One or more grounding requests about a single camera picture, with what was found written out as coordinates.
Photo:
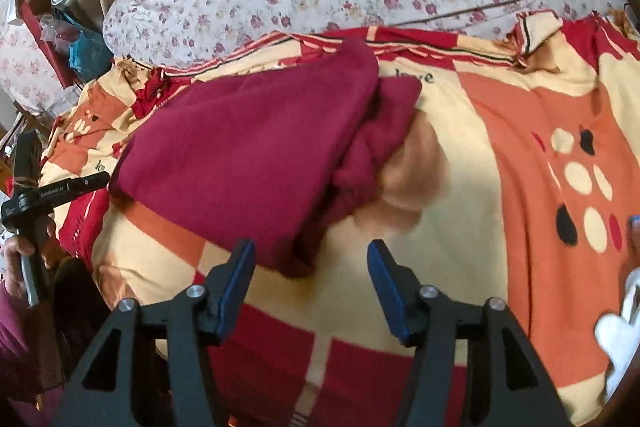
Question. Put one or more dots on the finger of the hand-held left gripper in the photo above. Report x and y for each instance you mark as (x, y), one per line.
(80, 187)

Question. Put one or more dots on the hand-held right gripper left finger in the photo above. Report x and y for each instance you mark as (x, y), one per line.
(235, 292)

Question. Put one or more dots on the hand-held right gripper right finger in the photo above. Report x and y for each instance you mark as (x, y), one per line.
(387, 292)

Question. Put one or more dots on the maroon garment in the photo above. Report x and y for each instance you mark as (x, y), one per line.
(260, 157)

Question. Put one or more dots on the person's left forearm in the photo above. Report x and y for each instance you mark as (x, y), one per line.
(20, 342)

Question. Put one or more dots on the person's left hand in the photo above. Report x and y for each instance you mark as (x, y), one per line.
(12, 257)

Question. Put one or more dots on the blue plastic bag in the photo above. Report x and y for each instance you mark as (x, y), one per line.
(90, 49)

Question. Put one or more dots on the floral cloth cover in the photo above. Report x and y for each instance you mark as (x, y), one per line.
(25, 52)

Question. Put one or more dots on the red box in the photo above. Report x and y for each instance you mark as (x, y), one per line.
(37, 17)

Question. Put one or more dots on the red orange cream printed blanket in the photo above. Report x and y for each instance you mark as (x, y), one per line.
(500, 157)

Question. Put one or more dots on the white cloth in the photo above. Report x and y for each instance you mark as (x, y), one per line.
(620, 337)

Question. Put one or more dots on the thin dark stick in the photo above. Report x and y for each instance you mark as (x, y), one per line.
(500, 4)

